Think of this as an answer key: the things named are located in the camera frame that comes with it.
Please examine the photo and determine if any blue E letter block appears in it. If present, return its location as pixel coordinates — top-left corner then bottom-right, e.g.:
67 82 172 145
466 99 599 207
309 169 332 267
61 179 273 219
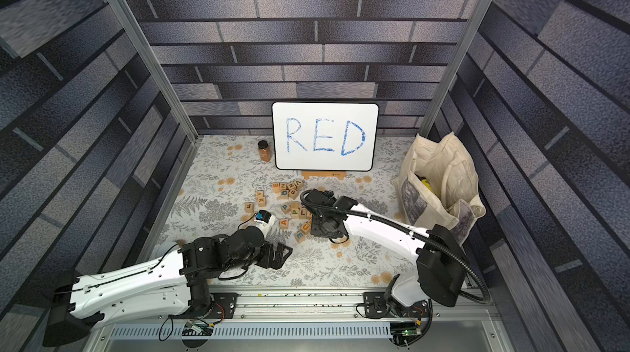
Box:
295 231 306 244

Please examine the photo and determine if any cream canvas tote bag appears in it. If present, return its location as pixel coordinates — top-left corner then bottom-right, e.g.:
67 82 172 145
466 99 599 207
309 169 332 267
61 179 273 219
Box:
392 133 487 245

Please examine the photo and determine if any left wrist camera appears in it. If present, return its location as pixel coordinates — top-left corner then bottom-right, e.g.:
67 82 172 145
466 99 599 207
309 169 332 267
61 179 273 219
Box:
254 210 277 236

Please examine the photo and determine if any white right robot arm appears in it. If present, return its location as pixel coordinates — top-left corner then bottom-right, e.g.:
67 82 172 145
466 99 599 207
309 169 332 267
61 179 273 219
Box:
300 190 469 308

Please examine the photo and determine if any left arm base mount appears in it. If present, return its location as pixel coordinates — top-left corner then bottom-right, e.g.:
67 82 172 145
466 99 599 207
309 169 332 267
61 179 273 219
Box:
169 293 239 320

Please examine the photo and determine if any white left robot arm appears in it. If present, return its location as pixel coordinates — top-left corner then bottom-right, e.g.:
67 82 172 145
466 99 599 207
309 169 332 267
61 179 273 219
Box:
43 227 293 347

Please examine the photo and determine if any whiteboard with RED writing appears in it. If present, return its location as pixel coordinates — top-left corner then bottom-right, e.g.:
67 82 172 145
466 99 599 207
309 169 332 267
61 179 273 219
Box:
272 102 380 171

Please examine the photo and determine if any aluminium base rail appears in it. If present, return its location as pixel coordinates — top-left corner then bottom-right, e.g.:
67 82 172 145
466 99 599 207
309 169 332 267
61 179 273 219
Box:
95 289 500 350

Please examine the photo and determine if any wooden whiteboard stand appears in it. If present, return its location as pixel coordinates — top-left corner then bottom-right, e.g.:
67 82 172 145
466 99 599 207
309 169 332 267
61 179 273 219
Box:
302 171 347 181

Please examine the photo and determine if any amber spice jar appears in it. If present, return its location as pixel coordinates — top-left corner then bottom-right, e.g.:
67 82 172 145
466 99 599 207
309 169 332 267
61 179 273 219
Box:
258 140 272 163

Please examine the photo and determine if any floral patterned table mat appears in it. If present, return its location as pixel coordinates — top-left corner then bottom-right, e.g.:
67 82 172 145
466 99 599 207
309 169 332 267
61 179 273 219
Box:
151 136 416 289

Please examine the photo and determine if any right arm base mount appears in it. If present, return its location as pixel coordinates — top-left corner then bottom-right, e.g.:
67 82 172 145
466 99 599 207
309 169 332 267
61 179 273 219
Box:
356 292 431 319

